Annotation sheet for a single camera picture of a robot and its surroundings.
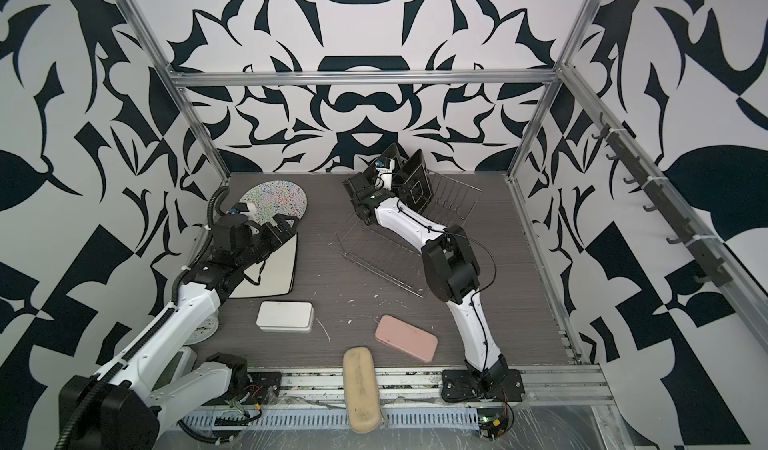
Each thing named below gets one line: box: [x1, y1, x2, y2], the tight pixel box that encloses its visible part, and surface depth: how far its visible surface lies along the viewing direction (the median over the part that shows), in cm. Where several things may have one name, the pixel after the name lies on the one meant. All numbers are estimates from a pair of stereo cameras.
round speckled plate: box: [239, 180, 308, 227], surface depth 114 cm
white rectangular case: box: [256, 301, 314, 333], surface depth 83 cm
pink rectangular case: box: [374, 314, 438, 364], surface depth 81 cm
